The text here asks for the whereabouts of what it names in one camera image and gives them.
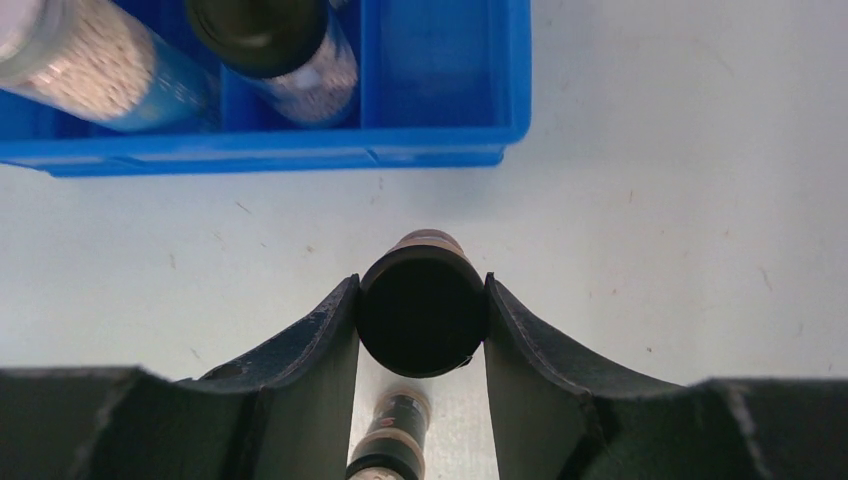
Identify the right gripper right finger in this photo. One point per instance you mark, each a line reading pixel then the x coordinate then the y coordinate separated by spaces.
pixel 562 411

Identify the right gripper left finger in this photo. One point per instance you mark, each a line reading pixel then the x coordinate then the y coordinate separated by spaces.
pixel 282 410

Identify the small dark bottle front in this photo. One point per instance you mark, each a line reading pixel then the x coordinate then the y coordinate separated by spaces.
pixel 393 446

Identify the small dark bottle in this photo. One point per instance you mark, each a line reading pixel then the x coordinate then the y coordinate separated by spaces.
pixel 421 311
pixel 393 446

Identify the black lid jar front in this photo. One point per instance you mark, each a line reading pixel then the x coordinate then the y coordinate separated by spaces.
pixel 295 54

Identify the silver lid jar front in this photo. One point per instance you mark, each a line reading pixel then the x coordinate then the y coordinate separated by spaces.
pixel 98 63

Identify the blue plastic bin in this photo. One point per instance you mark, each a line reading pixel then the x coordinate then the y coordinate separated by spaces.
pixel 442 84

